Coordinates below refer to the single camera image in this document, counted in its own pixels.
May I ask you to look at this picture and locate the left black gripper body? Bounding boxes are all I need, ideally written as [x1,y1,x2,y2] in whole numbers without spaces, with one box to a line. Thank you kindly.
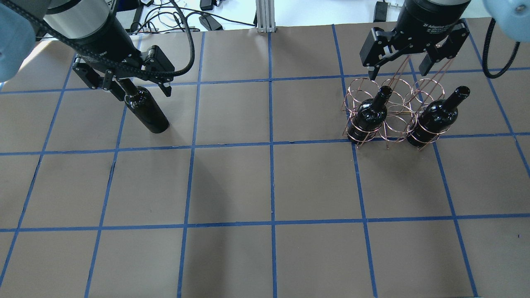
[74,16,162,90]

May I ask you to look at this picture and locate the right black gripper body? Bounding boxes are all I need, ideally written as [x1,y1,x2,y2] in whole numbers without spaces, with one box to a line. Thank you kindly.
[373,0,470,56]

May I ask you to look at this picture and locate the dark wine bottle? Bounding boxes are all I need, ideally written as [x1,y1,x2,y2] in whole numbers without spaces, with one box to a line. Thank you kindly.
[118,79,170,134]

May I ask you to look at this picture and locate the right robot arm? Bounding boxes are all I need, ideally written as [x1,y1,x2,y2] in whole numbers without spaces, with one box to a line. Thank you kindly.
[359,0,529,80]

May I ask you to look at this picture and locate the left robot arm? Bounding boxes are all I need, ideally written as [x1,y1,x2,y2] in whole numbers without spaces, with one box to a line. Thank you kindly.
[1,0,175,101]

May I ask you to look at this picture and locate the dark bottle in basket left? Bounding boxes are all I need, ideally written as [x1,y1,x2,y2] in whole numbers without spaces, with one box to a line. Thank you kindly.
[346,86,393,144]

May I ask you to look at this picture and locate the dark bottle in basket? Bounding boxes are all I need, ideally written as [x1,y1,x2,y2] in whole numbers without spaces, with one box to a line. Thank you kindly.
[407,86,471,148]
[346,86,393,144]

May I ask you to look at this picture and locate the dark bottle in basket right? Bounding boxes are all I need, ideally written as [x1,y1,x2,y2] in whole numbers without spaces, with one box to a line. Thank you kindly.
[407,86,471,148]

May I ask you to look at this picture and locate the black power adapter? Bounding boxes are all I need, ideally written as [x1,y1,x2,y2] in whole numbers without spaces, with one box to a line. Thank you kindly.
[199,14,224,31]

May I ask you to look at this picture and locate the copper wire wine basket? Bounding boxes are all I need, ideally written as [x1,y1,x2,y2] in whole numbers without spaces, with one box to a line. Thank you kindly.
[341,56,453,149]

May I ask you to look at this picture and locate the aluminium frame post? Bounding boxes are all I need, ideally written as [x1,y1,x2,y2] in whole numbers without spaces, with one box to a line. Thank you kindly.
[255,0,277,33]

